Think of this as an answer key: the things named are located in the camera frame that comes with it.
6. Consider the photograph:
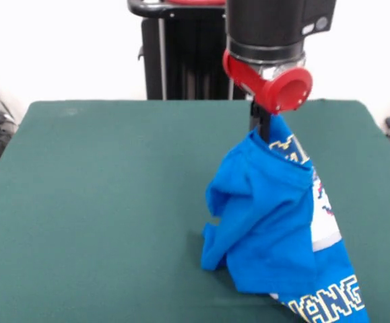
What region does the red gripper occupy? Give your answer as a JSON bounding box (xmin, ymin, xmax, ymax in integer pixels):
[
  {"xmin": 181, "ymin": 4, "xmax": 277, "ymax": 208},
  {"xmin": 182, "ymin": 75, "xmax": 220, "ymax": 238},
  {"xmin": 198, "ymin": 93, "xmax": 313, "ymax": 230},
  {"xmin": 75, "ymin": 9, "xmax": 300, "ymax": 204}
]
[{"xmin": 222, "ymin": 49, "xmax": 315, "ymax": 143}]

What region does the blue printed t-shirt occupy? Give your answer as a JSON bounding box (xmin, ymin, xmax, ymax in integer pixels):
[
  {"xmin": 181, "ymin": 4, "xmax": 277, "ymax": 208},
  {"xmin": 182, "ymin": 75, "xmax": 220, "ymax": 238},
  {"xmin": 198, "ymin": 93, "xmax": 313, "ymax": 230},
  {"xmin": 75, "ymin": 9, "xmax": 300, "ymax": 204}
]
[{"xmin": 199, "ymin": 116, "xmax": 371, "ymax": 323}]

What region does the dark green tablecloth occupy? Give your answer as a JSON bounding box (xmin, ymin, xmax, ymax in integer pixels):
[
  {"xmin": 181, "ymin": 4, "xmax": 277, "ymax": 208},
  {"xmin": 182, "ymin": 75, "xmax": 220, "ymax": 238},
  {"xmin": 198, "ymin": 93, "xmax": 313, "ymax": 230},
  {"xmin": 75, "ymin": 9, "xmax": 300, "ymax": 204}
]
[{"xmin": 0, "ymin": 98, "xmax": 390, "ymax": 323}]

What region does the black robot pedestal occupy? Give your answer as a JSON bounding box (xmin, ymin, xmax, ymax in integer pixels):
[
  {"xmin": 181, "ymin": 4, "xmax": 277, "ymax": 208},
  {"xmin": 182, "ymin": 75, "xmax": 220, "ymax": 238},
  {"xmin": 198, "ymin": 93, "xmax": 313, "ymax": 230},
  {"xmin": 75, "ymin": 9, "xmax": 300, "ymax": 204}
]
[{"xmin": 127, "ymin": 0, "xmax": 249, "ymax": 101}]

